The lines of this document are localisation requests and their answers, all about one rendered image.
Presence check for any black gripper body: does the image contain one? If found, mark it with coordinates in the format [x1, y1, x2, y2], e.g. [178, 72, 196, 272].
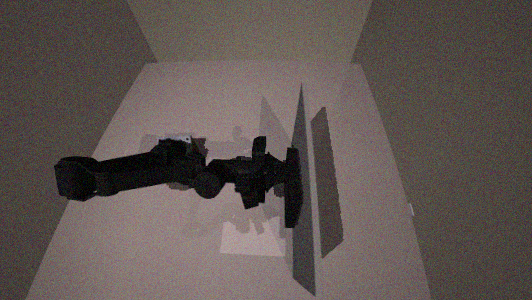
[229, 136, 268, 203]

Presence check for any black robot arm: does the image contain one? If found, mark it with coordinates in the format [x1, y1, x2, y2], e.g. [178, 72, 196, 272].
[54, 138, 259, 210]

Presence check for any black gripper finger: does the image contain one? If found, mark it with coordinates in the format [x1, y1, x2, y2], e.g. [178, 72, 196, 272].
[267, 152, 296, 178]
[266, 174, 288, 193]

